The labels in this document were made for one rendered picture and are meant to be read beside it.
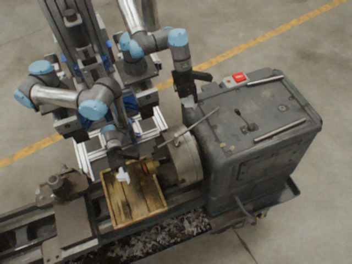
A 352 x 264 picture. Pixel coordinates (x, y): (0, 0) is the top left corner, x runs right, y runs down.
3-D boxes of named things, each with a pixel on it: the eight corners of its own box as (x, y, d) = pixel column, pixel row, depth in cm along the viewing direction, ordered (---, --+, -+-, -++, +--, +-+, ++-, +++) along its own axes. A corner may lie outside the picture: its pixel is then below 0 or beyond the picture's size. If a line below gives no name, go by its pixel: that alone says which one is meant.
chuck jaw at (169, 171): (176, 159, 147) (184, 176, 139) (177, 164, 151) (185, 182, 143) (155, 166, 145) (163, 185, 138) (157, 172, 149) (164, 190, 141)
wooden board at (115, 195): (148, 157, 177) (147, 154, 173) (168, 210, 158) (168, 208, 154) (100, 174, 172) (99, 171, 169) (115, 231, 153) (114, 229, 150)
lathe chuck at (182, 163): (175, 142, 173) (173, 114, 145) (196, 189, 159) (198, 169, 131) (161, 147, 171) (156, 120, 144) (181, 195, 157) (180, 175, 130)
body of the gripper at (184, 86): (174, 93, 128) (169, 68, 121) (192, 87, 129) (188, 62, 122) (180, 100, 122) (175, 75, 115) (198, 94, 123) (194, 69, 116)
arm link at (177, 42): (182, 25, 113) (190, 31, 107) (187, 51, 120) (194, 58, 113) (163, 31, 112) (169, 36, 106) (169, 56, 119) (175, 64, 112)
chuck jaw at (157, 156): (171, 150, 152) (165, 130, 149) (174, 153, 148) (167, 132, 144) (152, 158, 151) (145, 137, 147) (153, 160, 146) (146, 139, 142)
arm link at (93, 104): (36, 88, 160) (119, 100, 141) (20, 109, 152) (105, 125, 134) (22, 72, 150) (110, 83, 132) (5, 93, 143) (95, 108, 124)
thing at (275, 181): (246, 164, 266) (263, 105, 193) (273, 211, 240) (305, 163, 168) (185, 187, 257) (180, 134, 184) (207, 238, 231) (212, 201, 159)
